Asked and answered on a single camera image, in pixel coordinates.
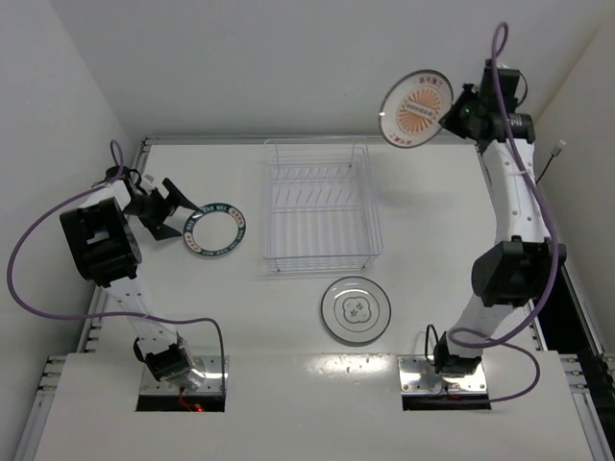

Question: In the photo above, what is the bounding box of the orange sunburst plate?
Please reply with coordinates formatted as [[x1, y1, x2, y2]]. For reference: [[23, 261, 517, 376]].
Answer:
[[379, 69, 454, 149]]

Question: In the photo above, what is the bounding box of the green rimmed white plate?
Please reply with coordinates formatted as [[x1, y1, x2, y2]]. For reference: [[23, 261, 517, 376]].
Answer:
[[183, 203, 247, 258]]

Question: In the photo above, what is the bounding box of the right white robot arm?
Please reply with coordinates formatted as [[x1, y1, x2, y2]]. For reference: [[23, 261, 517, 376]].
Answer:
[[433, 62, 567, 376]]

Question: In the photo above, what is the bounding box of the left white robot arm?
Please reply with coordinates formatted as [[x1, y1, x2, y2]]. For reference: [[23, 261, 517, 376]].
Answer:
[[60, 166, 205, 391]]

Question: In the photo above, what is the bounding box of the grey rimmed white plate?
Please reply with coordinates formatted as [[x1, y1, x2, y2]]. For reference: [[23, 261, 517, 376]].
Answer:
[[319, 277, 392, 347]]

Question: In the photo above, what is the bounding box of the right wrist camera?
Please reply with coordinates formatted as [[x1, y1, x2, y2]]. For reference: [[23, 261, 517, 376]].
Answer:
[[491, 67, 521, 111]]

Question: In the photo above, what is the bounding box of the black wall cable with plug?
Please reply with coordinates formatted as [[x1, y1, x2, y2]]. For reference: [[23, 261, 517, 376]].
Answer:
[[529, 139, 567, 192]]

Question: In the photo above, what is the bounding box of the clear wire dish rack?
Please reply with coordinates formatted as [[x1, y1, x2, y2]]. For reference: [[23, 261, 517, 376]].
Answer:
[[261, 136, 383, 275]]

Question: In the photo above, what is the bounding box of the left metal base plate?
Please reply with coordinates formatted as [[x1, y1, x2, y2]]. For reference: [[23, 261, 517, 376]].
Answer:
[[139, 355, 228, 397]]

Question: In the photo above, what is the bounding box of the metal base plate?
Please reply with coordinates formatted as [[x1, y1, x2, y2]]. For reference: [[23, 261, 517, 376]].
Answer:
[[397, 354, 488, 398], [139, 355, 228, 397]]

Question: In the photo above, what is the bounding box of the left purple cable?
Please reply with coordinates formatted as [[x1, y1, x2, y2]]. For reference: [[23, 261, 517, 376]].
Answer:
[[7, 139, 227, 393]]

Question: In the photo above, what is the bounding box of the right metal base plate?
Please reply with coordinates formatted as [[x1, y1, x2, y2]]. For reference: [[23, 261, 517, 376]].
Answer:
[[397, 354, 488, 398]]

